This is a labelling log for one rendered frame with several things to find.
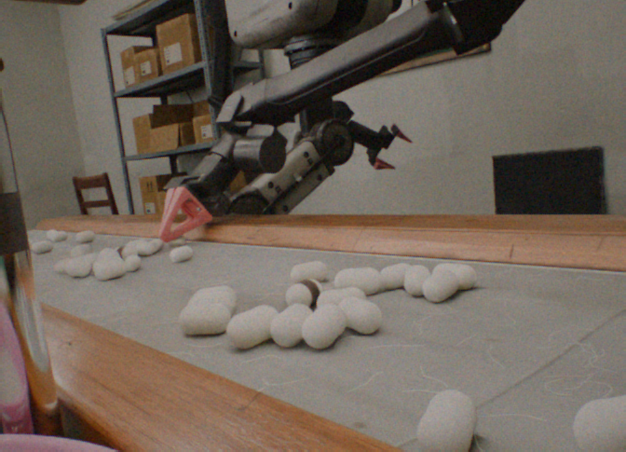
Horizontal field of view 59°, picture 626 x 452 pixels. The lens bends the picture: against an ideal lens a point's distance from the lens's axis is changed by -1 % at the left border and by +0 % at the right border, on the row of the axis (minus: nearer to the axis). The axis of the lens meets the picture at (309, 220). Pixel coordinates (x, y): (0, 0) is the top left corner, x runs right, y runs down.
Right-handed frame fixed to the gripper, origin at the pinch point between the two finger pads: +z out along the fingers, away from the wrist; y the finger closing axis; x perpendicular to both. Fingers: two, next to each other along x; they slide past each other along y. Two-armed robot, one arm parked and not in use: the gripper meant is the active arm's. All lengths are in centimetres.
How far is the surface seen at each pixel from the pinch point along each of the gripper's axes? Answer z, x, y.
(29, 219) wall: -73, 69, -451
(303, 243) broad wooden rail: -3.2, 4.9, 24.1
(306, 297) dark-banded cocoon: 10.7, -6.3, 44.5
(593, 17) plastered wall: -179, 82, -8
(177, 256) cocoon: 5.3, -2.4, 13.5
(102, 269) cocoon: 12.2, -8.6, 13.7
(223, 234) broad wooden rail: -4.3, 4.6, 5.6
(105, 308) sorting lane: 17.0, -10.3, 25.9
